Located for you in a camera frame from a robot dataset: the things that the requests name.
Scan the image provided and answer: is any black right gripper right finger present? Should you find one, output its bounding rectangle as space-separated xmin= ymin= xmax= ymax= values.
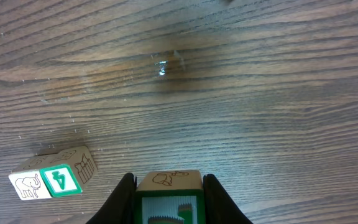
xmin=203 ymin=174 xmax=253 ymax=224

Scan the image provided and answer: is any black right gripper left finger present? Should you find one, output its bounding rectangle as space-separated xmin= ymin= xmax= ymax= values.
xmin=86 ymin=172 xmax=137 ymax=224

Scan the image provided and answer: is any mint green top block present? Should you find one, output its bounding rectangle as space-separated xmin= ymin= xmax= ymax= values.
xmin=134 ymin=170 xmax=206 ymax=224

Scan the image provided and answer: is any green top wooden block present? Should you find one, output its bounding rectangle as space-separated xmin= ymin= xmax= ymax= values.
xmin=39 ymin=146 xmax=98 ymax=197

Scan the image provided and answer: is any green R wooden block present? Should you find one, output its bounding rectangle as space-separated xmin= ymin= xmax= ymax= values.
xmin=9 ymin=154 xmax=56 ymax=200

